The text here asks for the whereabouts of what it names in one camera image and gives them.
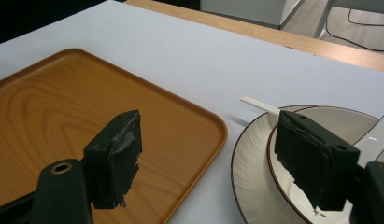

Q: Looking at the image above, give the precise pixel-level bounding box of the white plate with dark rim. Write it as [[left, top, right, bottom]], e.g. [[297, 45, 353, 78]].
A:
[[230, 105, 315, 224]]

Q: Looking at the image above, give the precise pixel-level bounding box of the black floor cable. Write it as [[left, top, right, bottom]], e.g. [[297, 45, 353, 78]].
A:
[[324, 21, 384, 52], [348, 8, 384, 27]]

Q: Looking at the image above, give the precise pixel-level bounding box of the light wooden table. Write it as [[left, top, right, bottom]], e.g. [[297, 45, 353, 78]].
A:
[[123, 0, 384, 75]]

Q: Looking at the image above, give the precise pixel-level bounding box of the white chopstick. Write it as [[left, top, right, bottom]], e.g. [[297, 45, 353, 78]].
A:
[[240, 95, 281, 117]]

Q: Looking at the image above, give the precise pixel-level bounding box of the white metal desk frame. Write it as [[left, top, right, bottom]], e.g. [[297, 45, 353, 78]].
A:
[[313, 0, 337, 40]]

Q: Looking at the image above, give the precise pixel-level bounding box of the white bowl with brown rim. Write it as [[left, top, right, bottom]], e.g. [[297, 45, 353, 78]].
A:
[[266, 105, 380, 224]]

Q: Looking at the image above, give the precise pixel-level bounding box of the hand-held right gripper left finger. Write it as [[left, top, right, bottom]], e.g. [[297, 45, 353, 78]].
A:
[[82, 109, 143, 210]]

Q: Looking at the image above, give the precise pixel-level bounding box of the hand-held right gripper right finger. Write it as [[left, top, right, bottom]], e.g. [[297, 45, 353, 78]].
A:
[[274, 109, 362, 212]]

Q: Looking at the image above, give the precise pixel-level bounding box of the white cabinet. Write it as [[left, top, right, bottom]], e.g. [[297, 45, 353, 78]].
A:
[[200, 0, 306, 31]]

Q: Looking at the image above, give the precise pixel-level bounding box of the white ceramic spoon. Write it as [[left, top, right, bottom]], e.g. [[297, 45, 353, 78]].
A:
[[353, 108, 384, 166]]

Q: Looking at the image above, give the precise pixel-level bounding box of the white table mat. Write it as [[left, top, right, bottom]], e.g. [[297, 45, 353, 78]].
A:
[[0, 0, 384, 224]]

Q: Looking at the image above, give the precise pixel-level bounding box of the brown wooden tray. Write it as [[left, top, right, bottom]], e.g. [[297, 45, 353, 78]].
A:
[[0, 48, 229, 224]]

